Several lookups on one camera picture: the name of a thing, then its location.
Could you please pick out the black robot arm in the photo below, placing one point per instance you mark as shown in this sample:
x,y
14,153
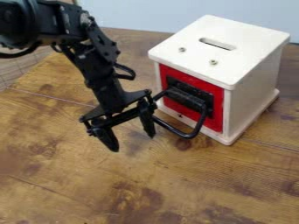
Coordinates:
x,y
33,23

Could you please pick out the red drawer with black handle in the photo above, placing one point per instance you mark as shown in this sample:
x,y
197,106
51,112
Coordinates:
x,y
191,98

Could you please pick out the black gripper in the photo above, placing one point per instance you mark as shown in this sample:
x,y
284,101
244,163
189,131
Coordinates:
x,y
93,55

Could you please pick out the white wooden box cabinet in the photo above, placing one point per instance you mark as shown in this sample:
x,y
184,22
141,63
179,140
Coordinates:
x,y
235,56

